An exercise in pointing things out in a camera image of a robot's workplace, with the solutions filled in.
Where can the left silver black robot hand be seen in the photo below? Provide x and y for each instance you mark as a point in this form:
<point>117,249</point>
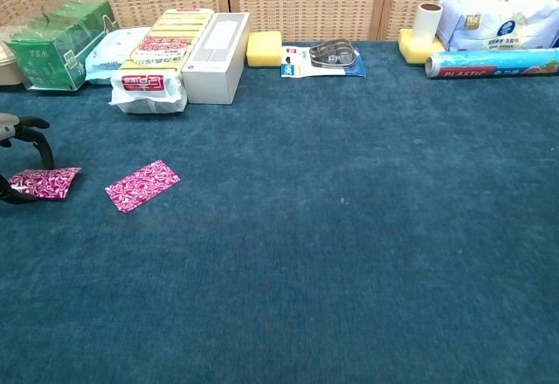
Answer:
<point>28,124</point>

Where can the pink patterned sachet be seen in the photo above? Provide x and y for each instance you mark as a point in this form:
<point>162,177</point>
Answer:
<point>142,187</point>
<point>48,183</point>

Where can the beige lunch box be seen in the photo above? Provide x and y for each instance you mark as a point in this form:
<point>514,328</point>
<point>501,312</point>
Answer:
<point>8,72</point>

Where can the green tea bag box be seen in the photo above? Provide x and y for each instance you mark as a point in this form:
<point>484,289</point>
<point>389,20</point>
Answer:
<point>48,56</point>

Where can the light blue wet wipes pack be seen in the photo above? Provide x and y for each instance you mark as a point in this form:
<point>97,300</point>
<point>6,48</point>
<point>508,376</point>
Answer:
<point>109,52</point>

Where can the yellow green sponge multipack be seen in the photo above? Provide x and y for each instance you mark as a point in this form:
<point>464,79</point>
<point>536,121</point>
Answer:
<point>161,48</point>

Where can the white power strip box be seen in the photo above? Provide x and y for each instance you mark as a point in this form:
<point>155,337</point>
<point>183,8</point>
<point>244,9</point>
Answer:
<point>209,78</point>

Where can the yellow sponge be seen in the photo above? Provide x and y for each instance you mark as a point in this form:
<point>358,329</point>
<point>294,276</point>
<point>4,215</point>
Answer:
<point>263,50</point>
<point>415,54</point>

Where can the correction tape blister pack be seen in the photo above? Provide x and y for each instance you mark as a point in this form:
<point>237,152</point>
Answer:
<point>305,63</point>

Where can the wooden woven folding screen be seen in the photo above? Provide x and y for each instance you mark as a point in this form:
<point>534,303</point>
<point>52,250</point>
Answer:
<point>305,0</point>

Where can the dark blue felt table mat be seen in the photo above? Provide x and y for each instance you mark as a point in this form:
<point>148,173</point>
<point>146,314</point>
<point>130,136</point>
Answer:
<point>327,227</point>

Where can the white paper roll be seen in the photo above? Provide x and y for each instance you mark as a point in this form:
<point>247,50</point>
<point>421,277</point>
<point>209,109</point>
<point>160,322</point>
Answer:
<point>425,24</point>

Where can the blue plastic wrap roll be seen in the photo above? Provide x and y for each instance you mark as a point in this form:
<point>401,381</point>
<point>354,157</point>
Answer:
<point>493,63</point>

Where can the white blue tissue pack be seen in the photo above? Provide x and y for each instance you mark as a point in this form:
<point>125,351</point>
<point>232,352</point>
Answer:
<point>502,22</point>

